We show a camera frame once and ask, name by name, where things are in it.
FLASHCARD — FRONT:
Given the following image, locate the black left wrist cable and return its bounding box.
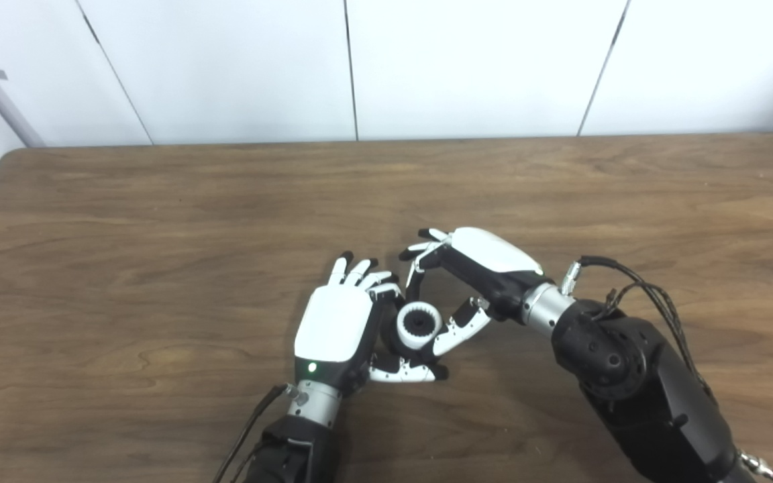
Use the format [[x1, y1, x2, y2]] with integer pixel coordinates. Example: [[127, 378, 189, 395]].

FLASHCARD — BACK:
[[211, 383, 294, 483]]

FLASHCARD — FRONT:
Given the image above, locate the round black plastic part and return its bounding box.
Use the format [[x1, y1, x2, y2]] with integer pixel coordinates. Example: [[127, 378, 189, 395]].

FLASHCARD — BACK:
[[380, 301, 442, 367]]

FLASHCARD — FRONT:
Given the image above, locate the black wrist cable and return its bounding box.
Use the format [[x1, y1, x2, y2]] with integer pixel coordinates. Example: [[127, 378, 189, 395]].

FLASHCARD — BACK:
[[560, 254, 773, 483], [211, 383, 294, 483]]

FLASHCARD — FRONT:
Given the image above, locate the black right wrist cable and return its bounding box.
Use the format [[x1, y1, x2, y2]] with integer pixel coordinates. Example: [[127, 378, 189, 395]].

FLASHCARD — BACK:
[[560, 254, 773, 483]]

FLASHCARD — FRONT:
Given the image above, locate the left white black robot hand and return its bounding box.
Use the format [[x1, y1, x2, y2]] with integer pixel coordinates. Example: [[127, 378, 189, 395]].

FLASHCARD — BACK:
[[292, 252, 450, 398]]

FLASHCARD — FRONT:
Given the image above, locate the white plastic ring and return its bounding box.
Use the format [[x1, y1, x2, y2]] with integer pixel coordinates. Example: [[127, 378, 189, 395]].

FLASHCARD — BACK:
[[396, 301, 443, 352]]

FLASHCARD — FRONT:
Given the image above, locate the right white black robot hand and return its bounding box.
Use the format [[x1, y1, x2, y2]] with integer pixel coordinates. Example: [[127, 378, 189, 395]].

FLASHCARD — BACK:
[[398, 226, 546, 358]]

